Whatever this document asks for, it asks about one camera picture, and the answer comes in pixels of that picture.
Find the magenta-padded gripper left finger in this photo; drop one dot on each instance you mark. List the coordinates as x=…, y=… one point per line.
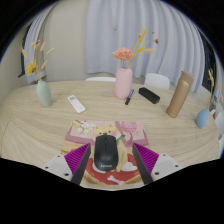
x=78, y=159

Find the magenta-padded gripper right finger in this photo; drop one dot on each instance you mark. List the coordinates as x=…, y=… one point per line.
x=147, y=159

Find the black computer mouse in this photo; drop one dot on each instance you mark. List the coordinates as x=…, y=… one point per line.
x=105, y=153

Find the cartoon dog print mouse pad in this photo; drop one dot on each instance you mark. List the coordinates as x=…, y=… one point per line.
x=130, y=131

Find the white remote control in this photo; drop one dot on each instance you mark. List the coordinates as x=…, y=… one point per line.
x=76, y=104

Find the black rectangular box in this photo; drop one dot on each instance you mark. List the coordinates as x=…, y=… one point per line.
x=149, y=95

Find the black and blue marker pen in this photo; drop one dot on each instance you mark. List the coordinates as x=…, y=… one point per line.
x=129, y=97

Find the blue vase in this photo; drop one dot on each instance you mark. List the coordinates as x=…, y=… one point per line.
x=202, y=118

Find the gold drink bottle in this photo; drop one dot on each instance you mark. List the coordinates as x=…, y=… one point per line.
x=179, y=95

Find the pale green vase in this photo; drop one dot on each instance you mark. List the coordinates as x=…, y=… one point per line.
x=44, y=95

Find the pink vase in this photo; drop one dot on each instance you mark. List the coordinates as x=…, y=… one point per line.
x=123, y=83

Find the dried flowers with blue bloom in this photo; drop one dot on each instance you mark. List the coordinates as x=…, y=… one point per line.
x=211, y=75

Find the pink and yellow dried flowers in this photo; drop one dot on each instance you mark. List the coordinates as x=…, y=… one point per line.
x=123, y=53

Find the dark window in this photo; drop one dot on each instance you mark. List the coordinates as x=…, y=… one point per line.
x=23, y=60
x=207, y=63

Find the wide white curtain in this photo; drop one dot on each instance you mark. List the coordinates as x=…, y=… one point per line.
x=173, y=33

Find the narrow white curtain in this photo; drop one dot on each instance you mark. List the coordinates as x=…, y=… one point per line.
x=33, y=33

